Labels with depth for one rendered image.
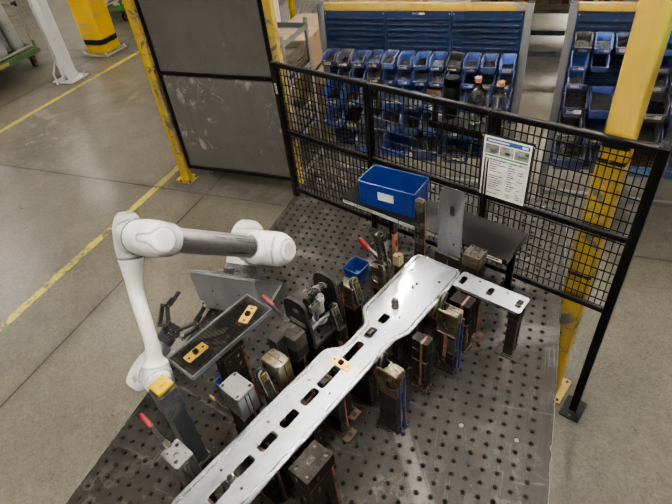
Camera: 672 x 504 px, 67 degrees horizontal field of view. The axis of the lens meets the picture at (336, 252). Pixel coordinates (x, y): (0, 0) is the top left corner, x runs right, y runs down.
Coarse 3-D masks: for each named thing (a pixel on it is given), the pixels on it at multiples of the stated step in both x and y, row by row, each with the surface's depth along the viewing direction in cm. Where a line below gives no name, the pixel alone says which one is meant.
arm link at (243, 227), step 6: (240, 222) 246; (246, 222) 245; (252, 222) 246; (234, 228) 246; (240, 228) 244; (246, 228) 244; (252, 228) 245; (258, 228) 247; (246, 234) 241; (228, 258) 246; (234, 258) 244; (240, 258) 243; (240, 264) 243; (246, 264) 244; (252, 264) 246
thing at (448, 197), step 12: (444, 192) 206; (456, 192) 202; (444, 204) 209; (456, 204) 205; (444, 216) 213; (456, 216) 209; (444, 228) 217; (456, 228) 212; (444, 240) 221; (456, 240) 216; (456, 252) 220
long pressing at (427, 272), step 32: (416, 256) 224; (384, 288) 211; (416, 288) 209; (448, 288) 208; (416, 320) 197; (320, 352) 189; (288, 384) 179; (352, 384) 177; (256, 416) 171; (320, 416) 169; (224, 448) 163; (256, 448) 162; (288, 448) 161; (192, 480) 156; (224, 480) 155; (256, 480) 154
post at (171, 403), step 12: (156, 396) 164; (168, 396) 165; (180, 396) 169; (168, 408) 167; (180, 408) 171; (168, 420) 176; (180, 420) 174; (180, 432) 176; (192, 432) 182; (192, 444) 184; (204, 456) 192
